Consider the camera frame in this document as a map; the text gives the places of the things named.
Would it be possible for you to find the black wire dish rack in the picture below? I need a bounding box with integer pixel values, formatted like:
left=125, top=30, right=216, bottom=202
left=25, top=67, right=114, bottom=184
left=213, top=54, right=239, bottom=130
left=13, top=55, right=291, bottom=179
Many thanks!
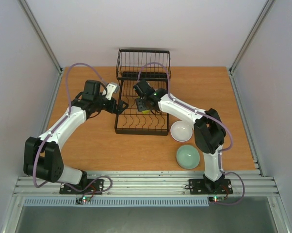
left=114, top=49, right=171, bottom=136

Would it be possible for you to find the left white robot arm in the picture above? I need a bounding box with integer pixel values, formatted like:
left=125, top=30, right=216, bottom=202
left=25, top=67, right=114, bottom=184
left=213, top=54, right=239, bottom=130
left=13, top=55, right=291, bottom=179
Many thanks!
left=23, top=80, right=129, bottom=193

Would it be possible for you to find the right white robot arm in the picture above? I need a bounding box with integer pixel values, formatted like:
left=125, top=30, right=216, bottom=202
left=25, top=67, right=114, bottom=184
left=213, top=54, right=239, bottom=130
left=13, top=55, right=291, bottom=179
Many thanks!
left=133, top=80, right=227, bottom=193

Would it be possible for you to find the pale green celadon bowl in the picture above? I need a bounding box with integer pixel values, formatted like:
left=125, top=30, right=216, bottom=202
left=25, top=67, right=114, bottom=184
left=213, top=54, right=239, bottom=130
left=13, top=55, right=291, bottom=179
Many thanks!
left=176, top=145, right=200, bottom=169

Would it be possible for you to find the left small circuit board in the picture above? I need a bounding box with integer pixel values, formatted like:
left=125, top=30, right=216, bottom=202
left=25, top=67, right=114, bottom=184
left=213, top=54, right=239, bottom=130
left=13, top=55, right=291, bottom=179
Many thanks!
left=75, top=197, right=92, bottom=204

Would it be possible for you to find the small circuit board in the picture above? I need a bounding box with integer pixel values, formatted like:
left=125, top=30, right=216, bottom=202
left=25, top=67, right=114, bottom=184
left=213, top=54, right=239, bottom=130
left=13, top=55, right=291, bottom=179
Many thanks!
left=209, top=196, right=227, bottom=203
left=75, top=197, right=92, bottom=204

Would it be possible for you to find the right small circuit board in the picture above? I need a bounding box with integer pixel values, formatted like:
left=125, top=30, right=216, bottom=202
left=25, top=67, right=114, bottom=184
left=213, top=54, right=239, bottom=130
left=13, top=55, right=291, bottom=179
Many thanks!
left=209, top=196, right=227, bottom=203

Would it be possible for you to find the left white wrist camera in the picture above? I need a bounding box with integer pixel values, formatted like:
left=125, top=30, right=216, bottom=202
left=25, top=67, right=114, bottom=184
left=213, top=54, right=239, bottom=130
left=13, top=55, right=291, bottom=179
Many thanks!
left=105, top=83, right=120, bottom=100

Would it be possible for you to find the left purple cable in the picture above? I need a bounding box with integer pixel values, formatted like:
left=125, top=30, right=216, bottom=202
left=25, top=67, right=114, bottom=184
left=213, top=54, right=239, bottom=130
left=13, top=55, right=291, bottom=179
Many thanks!
left=33, top=63, right=113, bottom=195

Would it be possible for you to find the purple cable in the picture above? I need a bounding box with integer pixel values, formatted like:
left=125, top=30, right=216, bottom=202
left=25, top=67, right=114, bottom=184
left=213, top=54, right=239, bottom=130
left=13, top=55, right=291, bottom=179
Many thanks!
left=33, top=63, right=113, bottom=195
left=137, top=62, right=245, bottom=207

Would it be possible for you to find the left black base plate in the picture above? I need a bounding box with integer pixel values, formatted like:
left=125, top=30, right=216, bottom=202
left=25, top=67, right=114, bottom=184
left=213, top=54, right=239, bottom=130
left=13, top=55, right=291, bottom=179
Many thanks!
left=59, top=179, right=104, bottom=195

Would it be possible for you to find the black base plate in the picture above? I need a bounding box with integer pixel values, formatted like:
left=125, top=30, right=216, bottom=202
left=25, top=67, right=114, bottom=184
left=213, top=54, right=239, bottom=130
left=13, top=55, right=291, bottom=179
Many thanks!
left=59, top=179, right=104, bottom=195
left=185, top=179, right=233, bottom=195

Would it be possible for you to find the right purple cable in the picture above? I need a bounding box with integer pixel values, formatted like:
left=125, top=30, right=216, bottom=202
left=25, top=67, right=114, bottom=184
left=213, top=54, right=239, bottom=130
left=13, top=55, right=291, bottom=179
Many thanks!
left=137, top=62, right=245, bottom=207

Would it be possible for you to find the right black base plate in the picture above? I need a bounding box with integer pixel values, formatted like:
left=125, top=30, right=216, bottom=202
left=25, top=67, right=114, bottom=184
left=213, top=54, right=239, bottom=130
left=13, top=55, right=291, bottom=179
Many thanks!
left=185, top=179, right=233, bottom=195

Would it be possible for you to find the grey slotted cable duct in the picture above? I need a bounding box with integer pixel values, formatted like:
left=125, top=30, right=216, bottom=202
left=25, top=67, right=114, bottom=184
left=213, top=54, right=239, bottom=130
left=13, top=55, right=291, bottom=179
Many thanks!
left=23, top=197, right=209, bottom=208

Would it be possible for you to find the aluminium front rail frame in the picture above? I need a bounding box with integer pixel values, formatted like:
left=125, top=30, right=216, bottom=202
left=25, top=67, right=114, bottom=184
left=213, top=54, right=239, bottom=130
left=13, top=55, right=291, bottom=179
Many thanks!
left=13, top=170, right=279, bottom=197

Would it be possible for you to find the left aluminium corner post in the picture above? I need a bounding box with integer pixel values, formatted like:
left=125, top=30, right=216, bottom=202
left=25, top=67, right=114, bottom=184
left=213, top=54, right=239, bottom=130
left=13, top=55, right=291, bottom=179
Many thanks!
left=17, top=0, right=63, bottom=73

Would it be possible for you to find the aluminium corner post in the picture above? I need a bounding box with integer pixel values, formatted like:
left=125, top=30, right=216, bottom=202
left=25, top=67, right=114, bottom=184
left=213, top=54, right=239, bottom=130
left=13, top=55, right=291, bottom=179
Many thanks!
left=17, top=0, right=63, bottom=73
left=228, top=0, right=276, bottom=73

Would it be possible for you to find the right aluminium corner post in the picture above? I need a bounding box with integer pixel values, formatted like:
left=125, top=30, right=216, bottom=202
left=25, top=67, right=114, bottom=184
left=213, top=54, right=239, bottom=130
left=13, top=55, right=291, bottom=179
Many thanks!
left=228, top=0, right=276, bottom=73

